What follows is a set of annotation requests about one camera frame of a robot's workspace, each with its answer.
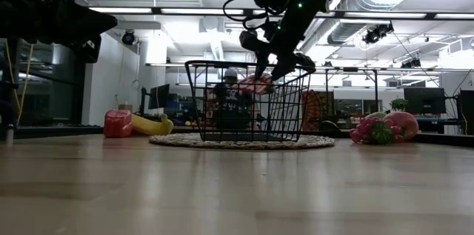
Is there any small potted green plant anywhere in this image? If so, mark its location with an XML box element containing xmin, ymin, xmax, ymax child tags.
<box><xmin>390</xmin><ymin>97</ymin><xmax>409</xmax><ymax>113</ymax></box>

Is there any black ceiling spotlight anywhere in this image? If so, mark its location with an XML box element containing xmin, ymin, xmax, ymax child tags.
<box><xmin>121</xmin><ymin>29</ymin><xmax>136</xmax><ymax>46</ymax></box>

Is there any person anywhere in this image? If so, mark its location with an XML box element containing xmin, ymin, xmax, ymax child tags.
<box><xmin>211</xmin><ymin>67</ymin><xmax>261</xmax><ymax>132</ymax></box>

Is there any pink grape bunch with leaf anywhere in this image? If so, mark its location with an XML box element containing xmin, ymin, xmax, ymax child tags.
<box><xmin>349</xmin><ymin>116</ymin><xmax>405</xmax><ymax>145</ymax></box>

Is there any long ceiling light rail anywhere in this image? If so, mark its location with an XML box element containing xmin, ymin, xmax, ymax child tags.
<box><xmin>87</xmin><ymin>4</ymin><xmax>474</xmax><ymax>21</ymax></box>

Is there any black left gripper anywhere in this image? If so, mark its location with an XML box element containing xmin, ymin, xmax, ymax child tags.
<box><xmin>0</xmin><ymin>0</ymin><xmax>119</xmax><ymax>64</ymax></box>

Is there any black wire basket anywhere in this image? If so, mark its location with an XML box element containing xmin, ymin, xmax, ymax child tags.
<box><xmin>184</xmin><ymin>59</ymin><xmax>316</xmax><ymax>143</ymax></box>

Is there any pink peach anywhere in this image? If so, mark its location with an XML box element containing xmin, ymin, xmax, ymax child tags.
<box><xmin>383</xmin><ymin>111</ymin><xmax>420</xmax><ymax>141</ymax></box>

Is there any yellow banana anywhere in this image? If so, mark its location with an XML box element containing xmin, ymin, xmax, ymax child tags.
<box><xmin>131</xmin><ymin>113</ymin><xmax>175</xmax><ymax>136</ymax></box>

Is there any black tall rack frame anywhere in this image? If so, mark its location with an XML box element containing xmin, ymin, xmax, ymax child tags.
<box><xmin>324</xmin><ymin>66</ymin><xmax>379</xmax><ymax>117</ymax></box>

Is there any black aluminium table frame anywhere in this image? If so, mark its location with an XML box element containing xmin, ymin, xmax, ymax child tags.
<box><xmin>0</xmin><ymin>125</ymin><xmax>474</xmax><ymax>149</ymax></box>

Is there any yellow cable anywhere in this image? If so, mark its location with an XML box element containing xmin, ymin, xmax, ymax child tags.
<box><xmin>3</xmin><ymin>40</ymin><xmax>35</xmax><ymax>125</ymax></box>

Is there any red watermelon slice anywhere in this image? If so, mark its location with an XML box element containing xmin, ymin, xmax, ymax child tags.
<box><xmin>238</xmin><ymin>73</ymin><xmax>276</xmax><ymax>96</ymax></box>

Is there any orange patterned round decoration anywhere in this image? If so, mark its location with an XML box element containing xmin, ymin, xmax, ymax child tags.
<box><xmin>301</xmin><ymin>89</ymin><xmax>323</xmax><ymax>132</ymax></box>

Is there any black ceiling camera cluster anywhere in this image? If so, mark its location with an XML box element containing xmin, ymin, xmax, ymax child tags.
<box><xmin>400</xmin><ymin>58</ymin><xmax>422</xmax><ymax>69</ymax></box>
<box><xmin>361</xmin><ymin>22</ymin><xmax>395</xmax><ymax>45</ymax></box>

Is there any black computer monitor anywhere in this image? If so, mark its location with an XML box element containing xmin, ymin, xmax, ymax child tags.
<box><xmin>403</xmin><ymin>87</ymin><xmax>447</xmax><ymax>116</ymax></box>
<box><xmin>458</xmin><ymin>89</ymin><xmax>474</xmax><ymax>136</ymax></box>

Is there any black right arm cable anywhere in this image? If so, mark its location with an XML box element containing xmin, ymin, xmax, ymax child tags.
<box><xmin>222</xmin><ymin>0</ymin><xmax>270</xmax><ymax>32</ymax></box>

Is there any round woven placemat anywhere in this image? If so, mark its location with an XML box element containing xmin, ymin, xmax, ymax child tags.
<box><xmin>148</xmin><ymin>133</ymin><xmax>336</xmax><ymax>150</ymax></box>

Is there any red bell pepper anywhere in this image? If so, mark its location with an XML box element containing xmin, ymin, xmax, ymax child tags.
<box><xmin>103</xmin><ymin>109</ymin><xmax>133</xmax><ymax>139</ymax></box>

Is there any black monitor on arm stand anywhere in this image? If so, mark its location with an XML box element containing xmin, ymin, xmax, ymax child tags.
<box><xmin>139</xmin><ymin>83</ymin><xmax>171</xmax><ymax>117</ymax></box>

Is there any small white cylinder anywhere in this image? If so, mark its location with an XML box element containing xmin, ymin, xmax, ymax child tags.
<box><xmin>4</xmin><ymin>123</ymin><xmax>15</xmax><ymax>145</ymax></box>

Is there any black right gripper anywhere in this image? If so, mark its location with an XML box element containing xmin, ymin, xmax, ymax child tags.
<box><xmin>239</xmin><ymin>3</ymin><xmax>327</xmax><ymax>82</ymax></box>

